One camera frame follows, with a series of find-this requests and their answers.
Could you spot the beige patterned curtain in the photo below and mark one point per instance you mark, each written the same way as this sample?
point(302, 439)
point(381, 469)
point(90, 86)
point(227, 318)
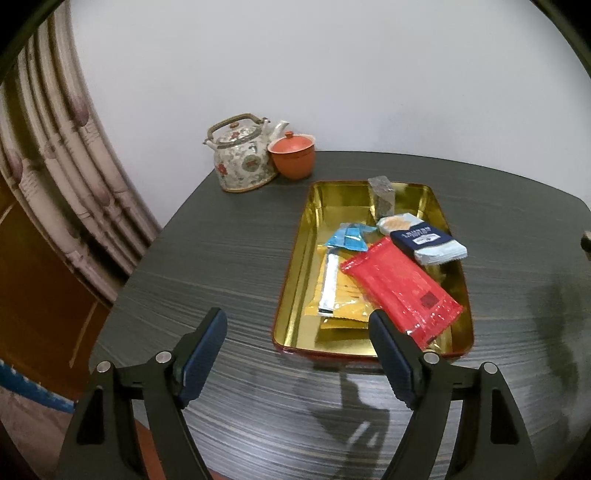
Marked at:
point(69, 161)

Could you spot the floral ceramic teapot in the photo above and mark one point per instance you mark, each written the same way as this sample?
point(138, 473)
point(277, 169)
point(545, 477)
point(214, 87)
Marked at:
point(240, 161)

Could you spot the blue candy packet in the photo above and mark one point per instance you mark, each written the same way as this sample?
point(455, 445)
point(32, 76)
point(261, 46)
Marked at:
point(346, 237)

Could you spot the orange lidded tea cup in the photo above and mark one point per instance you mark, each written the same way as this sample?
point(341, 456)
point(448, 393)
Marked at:
point(293, 159)

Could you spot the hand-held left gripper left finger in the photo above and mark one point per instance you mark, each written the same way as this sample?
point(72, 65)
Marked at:
point(203, 355)

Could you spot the red tin box gold inside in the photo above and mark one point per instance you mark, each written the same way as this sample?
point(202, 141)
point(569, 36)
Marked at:
point(295, 286)

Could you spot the yellow snack packet silver seam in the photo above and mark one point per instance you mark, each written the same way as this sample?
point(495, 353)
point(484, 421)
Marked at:
point(341, 330)
point(346, 295)

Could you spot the navy and white snack packet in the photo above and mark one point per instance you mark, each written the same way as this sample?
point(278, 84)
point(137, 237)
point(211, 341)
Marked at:
point(425, 240)

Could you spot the blue cloth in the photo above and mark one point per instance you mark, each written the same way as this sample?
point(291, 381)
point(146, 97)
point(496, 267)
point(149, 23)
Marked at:
point(32, 390)

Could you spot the grey snack bar packet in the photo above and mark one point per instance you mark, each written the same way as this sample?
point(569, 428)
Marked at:
point(383, 198)

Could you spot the red snack packet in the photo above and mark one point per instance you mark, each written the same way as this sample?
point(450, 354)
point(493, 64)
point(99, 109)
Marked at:
point(401, 286)

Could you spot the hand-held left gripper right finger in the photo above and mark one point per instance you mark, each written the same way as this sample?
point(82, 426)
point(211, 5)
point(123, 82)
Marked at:
point(392, 360)

